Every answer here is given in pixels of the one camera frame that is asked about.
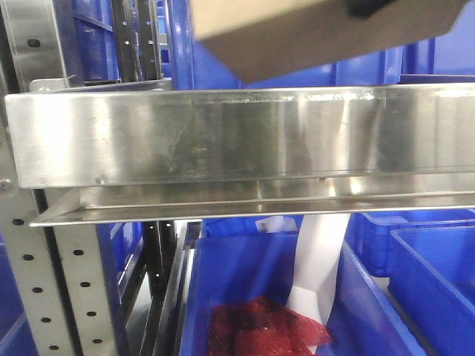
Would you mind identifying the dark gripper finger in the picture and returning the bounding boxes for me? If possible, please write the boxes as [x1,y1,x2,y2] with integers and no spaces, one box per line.
[344,0,393,18]

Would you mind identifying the tall tan cardboard box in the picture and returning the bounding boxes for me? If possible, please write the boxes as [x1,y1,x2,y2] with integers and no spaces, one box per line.
[190,1,467,83]

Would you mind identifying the blue bin upper shelf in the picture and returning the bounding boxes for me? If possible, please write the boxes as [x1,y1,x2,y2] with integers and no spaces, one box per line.
[164,1,474,90]

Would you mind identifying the stainless steel shelf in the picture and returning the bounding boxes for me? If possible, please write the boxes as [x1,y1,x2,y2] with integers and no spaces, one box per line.
[6,83,474,227]

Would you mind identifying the perforated steel shelf upright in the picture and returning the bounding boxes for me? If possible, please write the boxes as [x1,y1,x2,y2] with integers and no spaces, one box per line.
[1,1,124,355]

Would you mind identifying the black perforated rack posts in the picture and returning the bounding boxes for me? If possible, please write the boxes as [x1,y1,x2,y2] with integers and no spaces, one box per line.
[110,0,163,83]

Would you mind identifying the blue plastic bin right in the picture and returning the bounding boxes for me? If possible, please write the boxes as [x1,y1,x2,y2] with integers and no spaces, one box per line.
[389,227,474,355]

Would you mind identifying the blue plastic bin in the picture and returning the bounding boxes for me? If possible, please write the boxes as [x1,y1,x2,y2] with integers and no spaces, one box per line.
[180,235,425,355]
[389,227,474,355]

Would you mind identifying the blue plastic bin centre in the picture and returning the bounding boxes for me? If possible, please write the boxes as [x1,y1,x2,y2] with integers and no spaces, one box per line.
[180,235,425,355]

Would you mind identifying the red mesh bag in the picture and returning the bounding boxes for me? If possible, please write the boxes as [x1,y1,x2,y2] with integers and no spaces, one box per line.
[206,297,333,355]

